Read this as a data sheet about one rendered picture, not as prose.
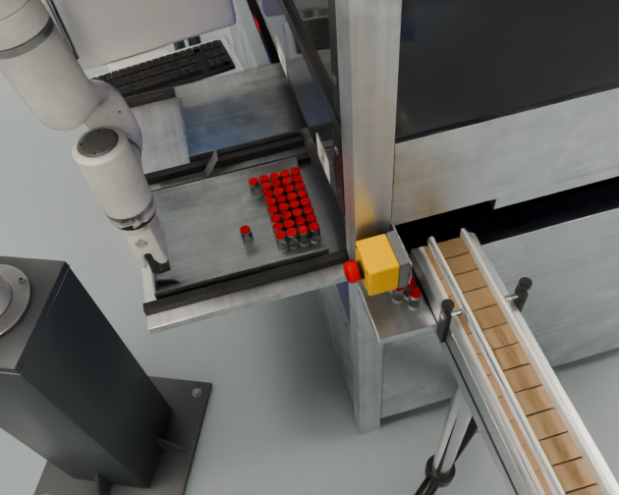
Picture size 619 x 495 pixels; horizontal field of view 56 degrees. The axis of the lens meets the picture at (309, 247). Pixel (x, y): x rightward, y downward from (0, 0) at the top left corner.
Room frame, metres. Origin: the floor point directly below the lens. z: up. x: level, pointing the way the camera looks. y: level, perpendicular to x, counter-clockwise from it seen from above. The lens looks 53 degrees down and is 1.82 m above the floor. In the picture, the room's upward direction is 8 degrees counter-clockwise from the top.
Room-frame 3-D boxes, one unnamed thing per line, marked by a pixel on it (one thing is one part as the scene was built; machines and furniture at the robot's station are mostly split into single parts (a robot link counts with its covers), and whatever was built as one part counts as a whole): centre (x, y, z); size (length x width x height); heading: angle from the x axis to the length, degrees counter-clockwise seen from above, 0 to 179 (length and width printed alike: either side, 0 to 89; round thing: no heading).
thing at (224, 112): (1.12, 0.09, 0.90); 0.34 x 0.26 x 0.04; 99
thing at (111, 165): (0.68, 0.29, 1.17); 0.09 x 0.08 x 0.13; 0
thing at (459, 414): (0.44, -0.28, 0.46); 0.09 x 0.09 x 0.77; 9
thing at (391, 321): (0.55, -0.16, 0.87); 0.14 x 0.13 x 0.02; 99
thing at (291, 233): (0.79, 0.04, 0.90); 0.18 x 0.02 x 0.05; 9
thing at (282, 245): (0.78, 0.06, 0.90); 0.18 x 0.02 x 0.05; 9
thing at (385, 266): (0.56, -0.12, 1.00); 0.08 x 0.07 x 0.07; 99
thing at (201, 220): (0.77, 0.15, 0.90); 0.34 x 0.26 x 0.04; 99
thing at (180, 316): (0.95, 0.14, 0.87); 0.70 x 0.48 x 0.02; 9
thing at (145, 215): (0.68, 0.29, 1.09); 0.09 x 0.08 x 0.03; 9
